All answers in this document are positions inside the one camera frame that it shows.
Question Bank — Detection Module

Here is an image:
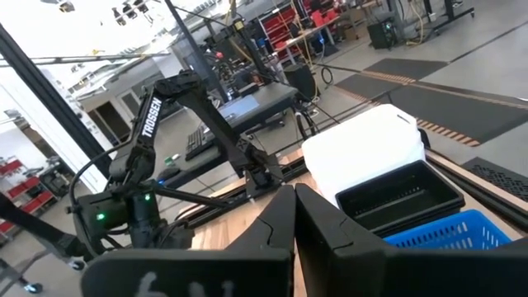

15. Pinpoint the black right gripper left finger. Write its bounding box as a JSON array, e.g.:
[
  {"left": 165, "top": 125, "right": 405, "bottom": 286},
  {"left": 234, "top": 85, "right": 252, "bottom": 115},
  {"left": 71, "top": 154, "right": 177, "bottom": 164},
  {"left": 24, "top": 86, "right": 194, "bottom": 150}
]
[{"left": 80, "top": 184, "right": 296, "bottom": 297}]

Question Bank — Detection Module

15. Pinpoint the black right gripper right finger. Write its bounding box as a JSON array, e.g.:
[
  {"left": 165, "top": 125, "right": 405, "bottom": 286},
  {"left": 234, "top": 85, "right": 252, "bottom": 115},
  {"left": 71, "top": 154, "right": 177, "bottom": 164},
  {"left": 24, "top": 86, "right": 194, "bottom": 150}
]
[{"left": 295, "top": 183, "right": 528, "bottom": 297}]

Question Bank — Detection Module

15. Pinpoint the bluish flat display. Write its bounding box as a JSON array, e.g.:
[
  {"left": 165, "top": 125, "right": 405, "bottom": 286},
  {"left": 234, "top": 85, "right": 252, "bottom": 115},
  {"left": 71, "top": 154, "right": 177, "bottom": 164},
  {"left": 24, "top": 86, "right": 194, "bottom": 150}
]
[{"left": 217, "top": 96, "right": 260, "bottom": 121}]

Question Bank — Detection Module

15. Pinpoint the black diagonal strut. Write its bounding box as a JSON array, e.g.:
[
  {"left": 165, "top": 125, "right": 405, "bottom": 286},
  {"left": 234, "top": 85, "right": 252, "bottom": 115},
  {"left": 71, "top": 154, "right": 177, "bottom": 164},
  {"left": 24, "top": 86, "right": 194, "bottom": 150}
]
[{"left": 0, "top": 192, "right": 97, "bottom": 265}]

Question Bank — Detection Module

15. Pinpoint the black computer case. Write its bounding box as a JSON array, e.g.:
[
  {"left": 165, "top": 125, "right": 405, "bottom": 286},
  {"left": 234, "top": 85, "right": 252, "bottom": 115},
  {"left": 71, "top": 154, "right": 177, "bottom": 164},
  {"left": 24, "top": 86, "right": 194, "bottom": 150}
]
[{"left": 366, "top": 18, "right": 400, "bottom": 50}]

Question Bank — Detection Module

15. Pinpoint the black keyboard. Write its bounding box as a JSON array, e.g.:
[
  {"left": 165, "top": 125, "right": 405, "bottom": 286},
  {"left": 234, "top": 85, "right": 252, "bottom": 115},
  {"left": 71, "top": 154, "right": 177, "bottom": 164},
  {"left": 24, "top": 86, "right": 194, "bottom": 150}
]
[{"left": 184, "top": 125, "right": 216, "bottom": 162}]

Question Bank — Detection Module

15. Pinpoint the blue slotted plastic basket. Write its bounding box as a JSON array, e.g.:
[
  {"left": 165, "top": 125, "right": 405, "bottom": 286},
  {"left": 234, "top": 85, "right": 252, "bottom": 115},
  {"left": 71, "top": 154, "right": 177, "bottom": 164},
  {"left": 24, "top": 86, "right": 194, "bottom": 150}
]
[{"left": 382, "top": 209, "right": 514, "bottom": 251}]

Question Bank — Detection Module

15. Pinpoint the black slotted plastic basket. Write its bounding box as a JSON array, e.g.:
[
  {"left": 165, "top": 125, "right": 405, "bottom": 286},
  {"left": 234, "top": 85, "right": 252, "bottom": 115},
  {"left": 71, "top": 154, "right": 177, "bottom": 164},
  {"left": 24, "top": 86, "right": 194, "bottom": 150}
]
[
  {"left": 335, "top": 159, "right": 466, "bottom": 232},
  {"left": 370, "top": 200, "right": 466, "bottom": 239}
]

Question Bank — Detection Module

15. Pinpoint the white plastic basket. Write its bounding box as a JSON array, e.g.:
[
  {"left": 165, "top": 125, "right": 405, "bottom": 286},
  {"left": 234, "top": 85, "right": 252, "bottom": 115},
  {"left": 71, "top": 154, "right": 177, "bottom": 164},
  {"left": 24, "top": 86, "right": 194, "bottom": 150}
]
[{"left": 300, "top": 103, "right": 427, "bottom": 207}]

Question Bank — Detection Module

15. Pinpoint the black perforated panel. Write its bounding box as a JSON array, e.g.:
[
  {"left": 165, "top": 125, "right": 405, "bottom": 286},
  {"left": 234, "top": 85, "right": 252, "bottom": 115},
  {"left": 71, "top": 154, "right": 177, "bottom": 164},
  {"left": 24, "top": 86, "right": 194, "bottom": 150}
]
[{"left": 460, "top": 156, "right": 528, "bottom": 204}]

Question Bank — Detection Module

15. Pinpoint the thin black rig post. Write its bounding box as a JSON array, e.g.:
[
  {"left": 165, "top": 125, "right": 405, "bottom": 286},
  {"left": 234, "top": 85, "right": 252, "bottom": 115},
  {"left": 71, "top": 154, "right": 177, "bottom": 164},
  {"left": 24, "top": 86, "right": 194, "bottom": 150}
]
[{"left": 163, "top": 0, "right": 231, "bottom": 103}]

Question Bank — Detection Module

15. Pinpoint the grey desk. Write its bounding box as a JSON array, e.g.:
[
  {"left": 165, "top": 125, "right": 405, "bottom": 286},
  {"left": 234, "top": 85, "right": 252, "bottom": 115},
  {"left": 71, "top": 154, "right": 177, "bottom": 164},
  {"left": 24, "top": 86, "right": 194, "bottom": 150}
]
[{"left": 158, "top": 81, "right": 299, "bottom": 191}]

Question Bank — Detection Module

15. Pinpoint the red bin rack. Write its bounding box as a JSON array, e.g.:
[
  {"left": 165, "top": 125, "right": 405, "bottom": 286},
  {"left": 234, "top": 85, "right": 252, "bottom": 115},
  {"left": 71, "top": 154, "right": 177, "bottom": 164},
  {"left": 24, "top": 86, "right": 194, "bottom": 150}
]
[
  {"left": 258, "top": 4, "right": 299, "bottom": 47},
  {"left": 0, "top": 158, "right": 58, "bottom": 234}
]

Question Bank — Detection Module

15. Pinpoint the black orange-striped floor mat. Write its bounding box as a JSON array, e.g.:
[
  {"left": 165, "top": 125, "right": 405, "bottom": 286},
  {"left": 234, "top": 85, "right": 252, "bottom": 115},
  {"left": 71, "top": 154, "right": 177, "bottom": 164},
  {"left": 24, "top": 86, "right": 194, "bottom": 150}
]
[
  {"left": 365, "top": 57, "right": 450, "bottom": 82},
  {"left": 336, "top": 73, "right": 528, "bottom": 149}
]

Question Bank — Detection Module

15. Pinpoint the black caster wheel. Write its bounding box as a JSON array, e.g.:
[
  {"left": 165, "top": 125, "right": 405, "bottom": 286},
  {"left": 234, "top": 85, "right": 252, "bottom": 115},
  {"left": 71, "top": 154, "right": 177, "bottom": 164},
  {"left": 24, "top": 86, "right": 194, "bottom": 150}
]
[{"left": 22, "top": 281, "right": 45, "bottom": 295}]

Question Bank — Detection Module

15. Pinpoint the thick black rig post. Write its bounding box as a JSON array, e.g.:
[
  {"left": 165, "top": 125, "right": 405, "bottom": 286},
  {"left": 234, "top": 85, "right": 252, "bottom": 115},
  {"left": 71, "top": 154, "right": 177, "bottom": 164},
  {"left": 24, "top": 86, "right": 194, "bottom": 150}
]
[{"left": 0, "top": 22, "right": 113, "bottom": 177}]

